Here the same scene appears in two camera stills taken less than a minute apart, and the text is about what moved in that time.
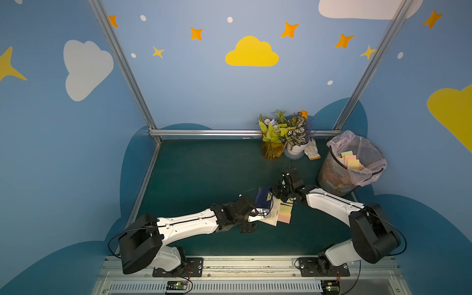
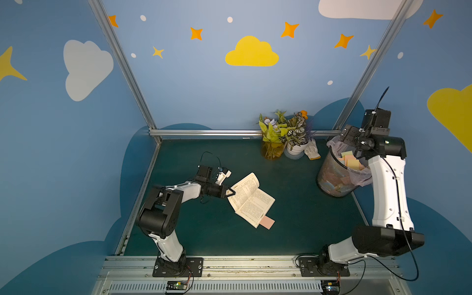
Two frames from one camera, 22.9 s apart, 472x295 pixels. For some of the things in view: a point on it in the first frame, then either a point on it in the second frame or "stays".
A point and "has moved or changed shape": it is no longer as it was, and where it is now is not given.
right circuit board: [330, 287] stays
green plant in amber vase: [275, 130] stays
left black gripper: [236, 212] to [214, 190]
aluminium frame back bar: [227, 132] stays
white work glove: [312, 150] stays
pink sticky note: [284, 218] to [267, 222]
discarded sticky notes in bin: [351, 161] stays
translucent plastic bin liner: [370, 157] stays
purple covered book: [261, 198] has moved or changed shape
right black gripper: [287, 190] to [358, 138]
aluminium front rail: [275, 276] stays
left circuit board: [176, 285] stays
